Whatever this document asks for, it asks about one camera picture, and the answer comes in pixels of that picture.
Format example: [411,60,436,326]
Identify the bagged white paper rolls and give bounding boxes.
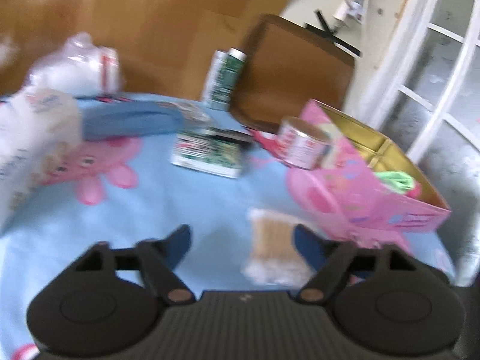
[24,32,121,98]

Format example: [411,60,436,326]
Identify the pink gold tin box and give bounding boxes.
[286,99,451,250]

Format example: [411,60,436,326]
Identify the green patterned tissue packet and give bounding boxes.
[170,132,242,179]

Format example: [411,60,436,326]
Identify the white framed glass door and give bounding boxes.
[360,0,479,287]

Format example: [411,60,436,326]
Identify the large white tissue pack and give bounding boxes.
[1,87,82,227]

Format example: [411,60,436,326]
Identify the blue folded towel pack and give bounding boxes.
[81,101,185,141]

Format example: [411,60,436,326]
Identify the blue pig print tablecloth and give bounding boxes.
[0,91,459,360]

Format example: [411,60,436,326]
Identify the wood pattern board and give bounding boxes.
[1,0,289,99]

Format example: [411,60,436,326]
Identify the red white tin can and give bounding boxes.
[276,116,331,170]

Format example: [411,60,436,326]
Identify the green soft item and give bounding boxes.
[375,171,416,195]

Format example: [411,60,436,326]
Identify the green white drink carton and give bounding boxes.
[201,48,247,111]

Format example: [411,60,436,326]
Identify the cotton swab pack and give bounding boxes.
[242,208,312,289]

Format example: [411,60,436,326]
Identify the white power strip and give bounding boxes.
[333,0,370,24]

